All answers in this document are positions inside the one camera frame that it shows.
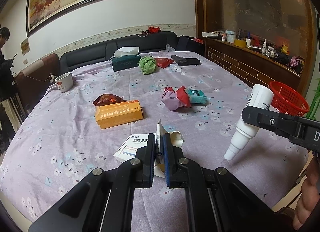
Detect white spray bottle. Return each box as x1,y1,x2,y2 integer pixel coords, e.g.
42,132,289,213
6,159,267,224
224,84,274,160

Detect white medicine box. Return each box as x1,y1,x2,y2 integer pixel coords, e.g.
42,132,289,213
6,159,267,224
113,119,185,178

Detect orange medicine box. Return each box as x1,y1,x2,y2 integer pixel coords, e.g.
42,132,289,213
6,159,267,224
95,100,144,129

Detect teal tissue pack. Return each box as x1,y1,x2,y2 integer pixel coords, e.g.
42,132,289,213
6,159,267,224
186,90,207,105

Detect dark red foil wrapper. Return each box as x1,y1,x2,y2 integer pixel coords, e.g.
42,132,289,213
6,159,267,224
93,94,124,107

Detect red pink wrapper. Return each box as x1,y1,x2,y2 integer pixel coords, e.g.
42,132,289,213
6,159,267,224
161,86,191,111

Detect operator right hand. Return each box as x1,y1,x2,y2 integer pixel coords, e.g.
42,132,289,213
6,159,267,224
293,156,319,230

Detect red plastic basket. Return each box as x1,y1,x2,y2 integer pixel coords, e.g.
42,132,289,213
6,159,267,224
269,81,310,117

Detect wooden counter shelf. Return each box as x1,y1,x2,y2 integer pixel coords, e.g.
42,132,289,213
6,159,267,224
196,29,308,96

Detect floral purple tablecloth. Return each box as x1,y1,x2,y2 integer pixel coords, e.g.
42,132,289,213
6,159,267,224
1,58,308,222

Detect black toy pistol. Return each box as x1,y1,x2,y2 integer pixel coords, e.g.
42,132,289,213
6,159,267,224
171,55,201,66

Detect white red mug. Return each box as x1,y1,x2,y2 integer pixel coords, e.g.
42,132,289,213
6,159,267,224
55,72,74,93

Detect red pouch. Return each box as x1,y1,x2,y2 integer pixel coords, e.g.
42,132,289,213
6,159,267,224
155,58,174,68

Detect green towel ball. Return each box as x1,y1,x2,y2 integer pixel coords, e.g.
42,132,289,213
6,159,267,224
139,56,157,75

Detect green tissue box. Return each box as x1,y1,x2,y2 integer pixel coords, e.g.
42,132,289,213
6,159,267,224
111,46,141,72

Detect black sofa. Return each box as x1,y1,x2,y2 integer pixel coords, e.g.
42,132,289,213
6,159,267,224
60,32,205,74

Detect standing person dark jacket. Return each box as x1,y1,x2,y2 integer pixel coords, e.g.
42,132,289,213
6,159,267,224
0,27,22,152

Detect red cloth on sofa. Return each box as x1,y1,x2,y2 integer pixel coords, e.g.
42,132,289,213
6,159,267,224
147,26,161,34

